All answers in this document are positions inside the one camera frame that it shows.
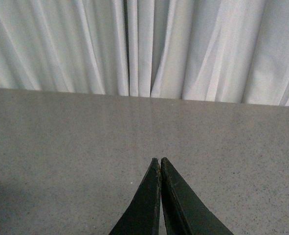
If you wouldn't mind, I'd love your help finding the white pleated curtain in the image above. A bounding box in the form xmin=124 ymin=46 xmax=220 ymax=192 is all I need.
xmin=0 ymin=0 xmax=289 ymax=106

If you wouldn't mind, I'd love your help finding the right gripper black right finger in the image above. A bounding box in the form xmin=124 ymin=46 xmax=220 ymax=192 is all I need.
xmin=161 ymin=158 xmax=232 ymax=235

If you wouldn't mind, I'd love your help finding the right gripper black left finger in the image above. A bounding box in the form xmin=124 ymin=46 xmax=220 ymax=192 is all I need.
xmin=110 ymin=158 xmax=161 ymax=235

